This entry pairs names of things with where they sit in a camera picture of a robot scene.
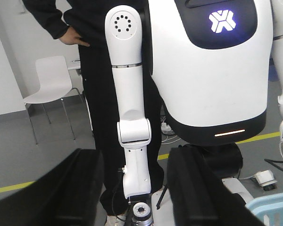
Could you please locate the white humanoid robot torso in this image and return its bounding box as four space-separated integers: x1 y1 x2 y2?
149 0 273 146

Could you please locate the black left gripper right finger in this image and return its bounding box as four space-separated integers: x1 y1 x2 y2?
167 146 263 226

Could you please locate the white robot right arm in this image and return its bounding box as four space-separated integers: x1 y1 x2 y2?
105 0 273 226

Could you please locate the white plastic chair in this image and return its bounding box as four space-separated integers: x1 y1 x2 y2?
23 55 85 145

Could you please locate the light blue plastic basket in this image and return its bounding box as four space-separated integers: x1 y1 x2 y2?
246 193 283 226

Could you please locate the person in black clothes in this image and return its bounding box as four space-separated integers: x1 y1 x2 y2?
22 0 165 216

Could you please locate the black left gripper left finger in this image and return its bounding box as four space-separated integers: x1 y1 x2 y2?
0 149 104 226

